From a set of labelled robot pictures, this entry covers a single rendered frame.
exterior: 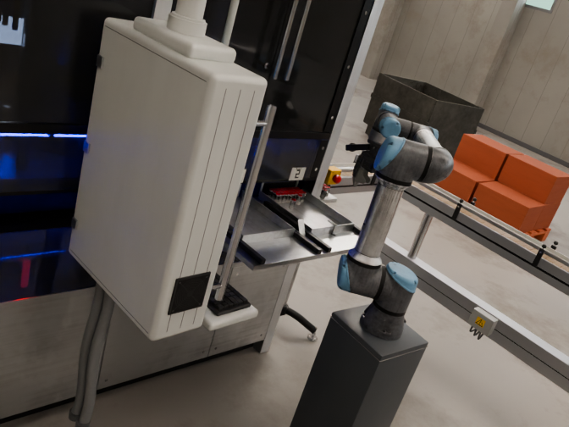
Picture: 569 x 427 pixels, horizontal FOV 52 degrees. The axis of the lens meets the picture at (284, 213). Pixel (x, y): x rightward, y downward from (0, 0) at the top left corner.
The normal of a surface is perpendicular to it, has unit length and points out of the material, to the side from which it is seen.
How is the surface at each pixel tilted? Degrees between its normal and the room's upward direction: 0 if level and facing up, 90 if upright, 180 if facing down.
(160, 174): 90
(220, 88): 90
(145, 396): 0
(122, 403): 0
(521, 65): 90
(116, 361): 90
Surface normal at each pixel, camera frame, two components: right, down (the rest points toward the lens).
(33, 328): 0.64, 0.47
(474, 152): -0.75, 0.05
